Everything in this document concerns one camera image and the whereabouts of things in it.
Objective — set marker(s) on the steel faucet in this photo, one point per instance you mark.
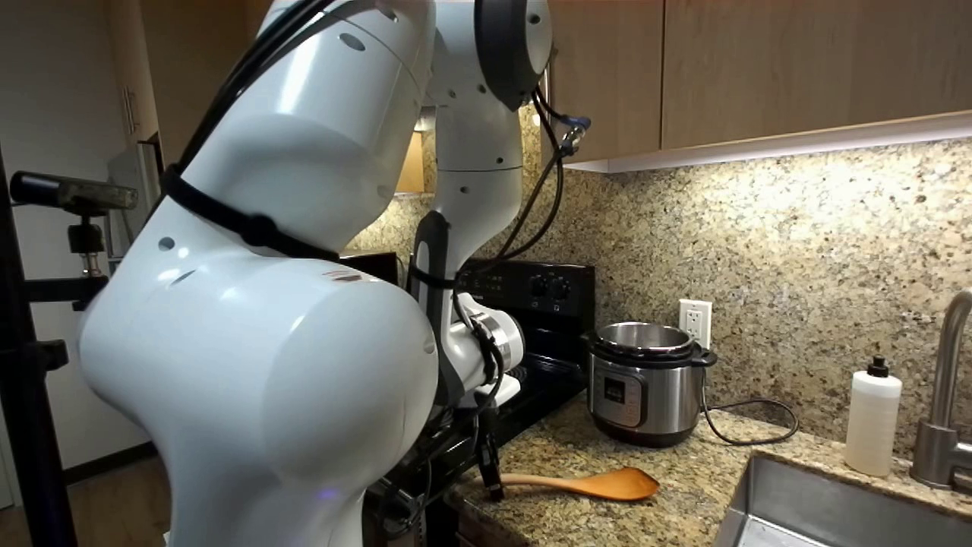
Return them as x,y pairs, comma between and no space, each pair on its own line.
946,405

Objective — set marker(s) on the black electric stove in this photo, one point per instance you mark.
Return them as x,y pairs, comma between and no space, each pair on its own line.
548,292

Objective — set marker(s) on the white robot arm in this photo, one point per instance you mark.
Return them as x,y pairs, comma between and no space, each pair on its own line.
284,352

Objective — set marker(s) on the wooden upper cabinet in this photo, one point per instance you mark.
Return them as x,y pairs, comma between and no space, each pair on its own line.
759,62

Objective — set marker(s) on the wooden cooking spoon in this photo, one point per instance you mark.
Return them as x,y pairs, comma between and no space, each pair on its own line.
610,484

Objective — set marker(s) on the steel sink basin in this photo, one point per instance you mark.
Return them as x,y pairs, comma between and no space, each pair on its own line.
839,510

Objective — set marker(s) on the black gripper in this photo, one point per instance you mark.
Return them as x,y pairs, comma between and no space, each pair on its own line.
476,419

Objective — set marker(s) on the black camera tripod stand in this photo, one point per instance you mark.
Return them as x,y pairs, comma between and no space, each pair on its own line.
24,405

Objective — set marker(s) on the steel and black rice cooker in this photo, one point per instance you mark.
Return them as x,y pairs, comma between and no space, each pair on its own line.
648,396

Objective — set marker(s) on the white wall outlet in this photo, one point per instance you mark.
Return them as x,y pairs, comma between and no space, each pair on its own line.
698,322

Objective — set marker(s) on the white soap bottle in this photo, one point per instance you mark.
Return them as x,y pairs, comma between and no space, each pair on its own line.
872,419

